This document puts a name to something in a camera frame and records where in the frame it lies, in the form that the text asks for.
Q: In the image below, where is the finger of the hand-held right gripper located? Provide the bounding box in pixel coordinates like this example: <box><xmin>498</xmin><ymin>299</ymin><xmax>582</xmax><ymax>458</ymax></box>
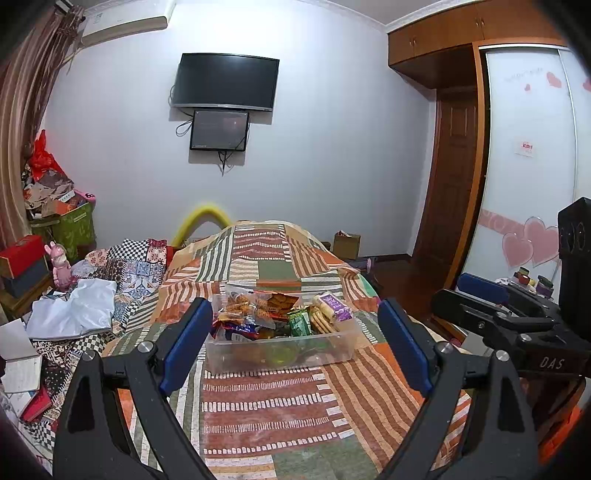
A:
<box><xmin>456</xmin><ymin>272</ymin><xmax>525</xmax><ymax>309</ymax></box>
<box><xmin>431</xmin><ymin>288</ymin><xmax>509</xmax><ymax>340</ymax></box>

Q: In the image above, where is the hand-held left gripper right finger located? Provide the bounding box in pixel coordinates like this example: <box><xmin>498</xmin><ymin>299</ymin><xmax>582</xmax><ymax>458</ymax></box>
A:
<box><xmin>376</xmin><ymin>298</ymin><xmax>541</xmax><ymax>480</ymax></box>

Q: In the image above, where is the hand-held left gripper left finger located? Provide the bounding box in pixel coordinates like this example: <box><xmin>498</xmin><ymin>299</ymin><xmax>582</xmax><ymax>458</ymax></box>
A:
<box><xmin>52</xmin><ymin>296</ymin><xmax>218</xmax><ymax>480</ymax></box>

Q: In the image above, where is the yellow biscuit packet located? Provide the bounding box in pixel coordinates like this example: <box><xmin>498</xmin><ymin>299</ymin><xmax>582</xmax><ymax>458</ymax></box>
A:
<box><xmin>217</xmin><ymin>293</ymin><xmax>262</xmax><ymax>324</ymax></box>

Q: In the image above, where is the clear plastic container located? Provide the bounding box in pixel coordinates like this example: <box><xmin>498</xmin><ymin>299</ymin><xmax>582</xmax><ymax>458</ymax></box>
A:
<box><xmin>204</xmin><ymin>292</ymin><xmax>360</xmax><ymax>374</ymax></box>

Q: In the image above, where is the green jelly cup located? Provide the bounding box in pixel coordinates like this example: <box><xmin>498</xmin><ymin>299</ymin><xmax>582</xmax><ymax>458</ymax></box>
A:
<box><xmin>264</xmin><ymin>344</ymin><xmax>301</xmax><ymax>366</ymax></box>

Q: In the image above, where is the dark blue snack packet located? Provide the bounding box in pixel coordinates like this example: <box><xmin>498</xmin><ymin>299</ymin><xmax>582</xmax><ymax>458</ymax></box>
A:
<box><xmin>222</xmin><ymin>323</ymin><xmax>260</xmax><ymax>340</ymax></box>

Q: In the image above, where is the pink heart sticker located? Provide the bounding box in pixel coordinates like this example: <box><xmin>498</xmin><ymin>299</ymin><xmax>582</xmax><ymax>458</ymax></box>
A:
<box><xmin>524</xmin><ymin>216</ymin><xmax>561</xmax><ymax>267</ymax></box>

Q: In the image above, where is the checkered patchwork quilt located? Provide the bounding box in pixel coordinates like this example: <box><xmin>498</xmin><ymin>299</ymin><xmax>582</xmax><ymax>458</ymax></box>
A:
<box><xmin>18</xmin><ymin>237</ymin><xmax>169</xmax><ymax>462</ymax></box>

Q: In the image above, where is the purple label biscuit packet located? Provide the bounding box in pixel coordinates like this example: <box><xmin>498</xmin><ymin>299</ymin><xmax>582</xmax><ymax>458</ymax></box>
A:
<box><xmin>310</xmin><ymin>292</ymin><xmax>354</xmax><ymax>334</ymax></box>

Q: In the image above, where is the orange cracker packet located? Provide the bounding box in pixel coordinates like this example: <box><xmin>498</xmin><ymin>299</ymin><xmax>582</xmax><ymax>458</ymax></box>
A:
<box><xmin>261</xmin><ymin>292</ymin><xmax>301</xmax><ymax>319</ymax></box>

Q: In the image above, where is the wooden door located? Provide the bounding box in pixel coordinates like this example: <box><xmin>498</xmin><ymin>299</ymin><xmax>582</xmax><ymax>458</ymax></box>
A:
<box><xmin>411</xmin><ymin>88</ymin><xmax>481</xmax><ymax>287</ymax></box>

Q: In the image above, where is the green snack packet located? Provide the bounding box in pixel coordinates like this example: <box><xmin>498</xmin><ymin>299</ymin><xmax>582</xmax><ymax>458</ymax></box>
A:
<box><xmin>287</xmin><ymin>308</ymin><xmax>314</xmax><ymax>339</ymax></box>

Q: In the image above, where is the striped patchwork blanket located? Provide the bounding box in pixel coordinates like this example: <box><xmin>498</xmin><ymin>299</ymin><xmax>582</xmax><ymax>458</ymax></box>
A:
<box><xmin>104</xmin><ymin>220</ymin><xmax>474</xmax><ymax>480</ymax></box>

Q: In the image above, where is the cardboard box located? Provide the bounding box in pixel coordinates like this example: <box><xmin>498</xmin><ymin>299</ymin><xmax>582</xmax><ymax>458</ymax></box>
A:
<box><xmin>332</xmin><ymin>231</ymin><xmax>362</xmax><ymax>260</ymax></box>

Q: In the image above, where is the white plastic bag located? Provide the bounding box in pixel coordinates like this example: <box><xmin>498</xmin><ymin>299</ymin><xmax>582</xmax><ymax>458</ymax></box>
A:
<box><xmin>27</xmin><ymin>279</ymin><xmax>117</xmax><ymax>341</ymax></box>

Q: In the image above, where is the yellow foam tube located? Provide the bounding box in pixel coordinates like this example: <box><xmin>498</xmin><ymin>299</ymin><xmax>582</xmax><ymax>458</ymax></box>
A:
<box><xmin>172</xmin><ymin>205</ymin><xmax>232</xmax><ymax>247</ymax></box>

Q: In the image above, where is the pink rabbit figure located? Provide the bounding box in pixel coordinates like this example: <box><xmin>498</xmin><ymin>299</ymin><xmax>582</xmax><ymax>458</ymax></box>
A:
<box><xmin>45</xmin><ymin>241</ymin><xmax>75</xmax><ymax>291</ymax></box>

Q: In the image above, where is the green storage box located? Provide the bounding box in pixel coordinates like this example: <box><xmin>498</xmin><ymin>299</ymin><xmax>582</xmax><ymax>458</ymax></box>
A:
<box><xmin>32</xmin><ymin>203</ymin><xmax>98</xmax><ymax>261</ymax></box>

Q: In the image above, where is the red book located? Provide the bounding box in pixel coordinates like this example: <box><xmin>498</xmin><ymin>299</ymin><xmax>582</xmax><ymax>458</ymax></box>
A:
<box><xmin>21</xmin><ymin>385</ymin><xmax>54</xmax><ymax>423</ymax></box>

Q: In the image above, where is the white notebook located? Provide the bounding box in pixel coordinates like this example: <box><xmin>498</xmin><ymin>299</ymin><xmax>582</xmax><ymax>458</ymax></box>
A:
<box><xmin>0</xmin><ymin>355</ymin><xmax>44</xmax><ymax>394</ymax></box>

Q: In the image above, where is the grey box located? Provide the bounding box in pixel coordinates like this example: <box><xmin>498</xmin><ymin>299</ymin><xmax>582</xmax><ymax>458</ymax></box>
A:
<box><xmin>2</xmin><ymin>265</ymin><xmax>51</xmax><ymax>298</ymax></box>

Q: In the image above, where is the white wardrobe sliding door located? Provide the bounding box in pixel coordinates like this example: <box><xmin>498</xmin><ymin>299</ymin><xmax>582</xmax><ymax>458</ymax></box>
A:
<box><xmin>462</xmin><ymin>44</ymin><xmax>591</xmax><ymax>296</ymax></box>

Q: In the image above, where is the red box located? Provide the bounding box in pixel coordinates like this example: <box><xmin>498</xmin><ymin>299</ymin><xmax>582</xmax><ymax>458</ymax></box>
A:
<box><xmin>0</xmin><ymin>234</ymin><xmax>47</xmax><ymax>279</ymax></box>

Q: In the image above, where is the pile of paper clutter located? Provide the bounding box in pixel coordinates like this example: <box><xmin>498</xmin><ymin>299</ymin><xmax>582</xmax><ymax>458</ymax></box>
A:
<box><xmin>23</xmin><ymin>171</ymin><xmax>77</xmax><ymax>217</ymax></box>

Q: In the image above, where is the small black monitor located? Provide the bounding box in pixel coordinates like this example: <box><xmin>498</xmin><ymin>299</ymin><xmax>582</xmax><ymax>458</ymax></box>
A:
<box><xmin>189</xmin><ymin>110</ymin><xmax>250</xmax><ymax>152</ymax></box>

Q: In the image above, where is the red plastic bag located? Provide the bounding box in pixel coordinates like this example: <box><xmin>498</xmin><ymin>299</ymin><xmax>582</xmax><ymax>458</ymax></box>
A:
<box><xmin>30</xmin><ymin>129</ymin><xmax>68</xmax><ymax>181</ymax></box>

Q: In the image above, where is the wooden overhead cabinet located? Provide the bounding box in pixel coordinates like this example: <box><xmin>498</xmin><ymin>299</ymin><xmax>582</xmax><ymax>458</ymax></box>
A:
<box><xmin>387</xmin><ymin>0</ymin><xmax>571</xmax><ymax>90</ymax></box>

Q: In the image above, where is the black television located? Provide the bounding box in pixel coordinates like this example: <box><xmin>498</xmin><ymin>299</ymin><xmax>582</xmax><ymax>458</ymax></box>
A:
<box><xmin>170</xmin><ymin>53</ymin><xmax>280</xmax><ymax>113</ymax></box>

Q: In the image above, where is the white air conditioner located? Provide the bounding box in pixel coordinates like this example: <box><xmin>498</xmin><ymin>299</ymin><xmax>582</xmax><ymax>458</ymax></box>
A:
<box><xmin>55</xmin><ymin>0</ymin><xmax>177</xmax><ymax>47</ymax></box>

